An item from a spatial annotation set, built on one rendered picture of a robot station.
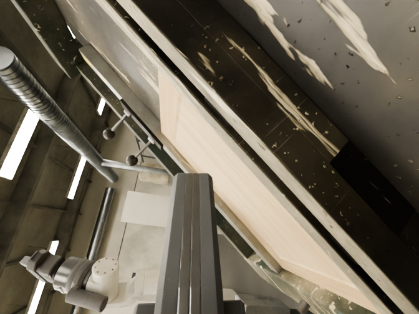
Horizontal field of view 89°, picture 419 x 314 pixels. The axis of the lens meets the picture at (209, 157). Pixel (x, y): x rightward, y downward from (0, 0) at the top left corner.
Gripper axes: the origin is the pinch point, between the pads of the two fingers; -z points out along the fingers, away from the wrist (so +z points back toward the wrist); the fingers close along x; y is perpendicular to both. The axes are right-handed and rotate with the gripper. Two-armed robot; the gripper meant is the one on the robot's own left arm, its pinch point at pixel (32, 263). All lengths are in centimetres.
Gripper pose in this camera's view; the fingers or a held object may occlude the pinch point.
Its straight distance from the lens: 85.4
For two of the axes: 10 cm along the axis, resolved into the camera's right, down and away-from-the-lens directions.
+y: -2.1, 6.3, -7.5
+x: 0.6, -7.6, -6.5
